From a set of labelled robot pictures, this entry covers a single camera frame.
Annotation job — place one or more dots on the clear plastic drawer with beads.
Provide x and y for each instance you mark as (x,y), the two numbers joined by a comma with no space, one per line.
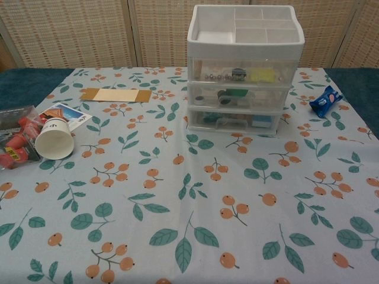
(213,66)

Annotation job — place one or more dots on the dark green object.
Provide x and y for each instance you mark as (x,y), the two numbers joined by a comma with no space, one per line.
(210,117)

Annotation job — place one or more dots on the clear plastic storage drawer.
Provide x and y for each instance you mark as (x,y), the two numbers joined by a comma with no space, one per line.
(237,126)

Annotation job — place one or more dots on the green tape roll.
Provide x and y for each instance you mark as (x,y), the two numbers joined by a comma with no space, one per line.
(234,93)

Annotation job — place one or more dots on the small blue box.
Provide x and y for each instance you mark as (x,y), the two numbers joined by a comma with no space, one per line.
(262,122)

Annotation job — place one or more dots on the black round item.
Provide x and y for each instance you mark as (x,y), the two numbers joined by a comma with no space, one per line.
(238,74)

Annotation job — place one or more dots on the clear drawer with green item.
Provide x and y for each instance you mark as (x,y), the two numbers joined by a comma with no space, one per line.
(266,99)

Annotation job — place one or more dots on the yellow packet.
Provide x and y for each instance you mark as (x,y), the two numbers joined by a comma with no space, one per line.
(261,75)

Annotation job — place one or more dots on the clear box with red items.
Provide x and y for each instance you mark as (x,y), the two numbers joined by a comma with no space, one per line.
(14,142)

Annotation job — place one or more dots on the floral fruit print tablecloth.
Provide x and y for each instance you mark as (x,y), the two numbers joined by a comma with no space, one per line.
(177,207)

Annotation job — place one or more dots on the brown flat cardboard piece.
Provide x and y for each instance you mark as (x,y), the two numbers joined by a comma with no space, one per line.
(115,95)

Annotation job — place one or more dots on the postcard with red building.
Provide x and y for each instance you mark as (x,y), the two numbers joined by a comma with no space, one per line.
(72,114)

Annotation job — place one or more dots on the white paper cup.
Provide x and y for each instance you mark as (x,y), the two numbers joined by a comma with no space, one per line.
(54,145)

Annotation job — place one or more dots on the blue snack packet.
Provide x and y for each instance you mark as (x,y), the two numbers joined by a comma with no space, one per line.
(325,99)

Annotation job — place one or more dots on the woven folding screen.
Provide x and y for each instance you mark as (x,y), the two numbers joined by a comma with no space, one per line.
(89,29)

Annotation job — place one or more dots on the blue padded table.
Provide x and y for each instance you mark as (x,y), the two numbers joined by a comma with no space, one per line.
(23,85)

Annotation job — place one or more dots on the white plastic drawer organizer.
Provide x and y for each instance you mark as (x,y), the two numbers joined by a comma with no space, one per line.
(245,48)

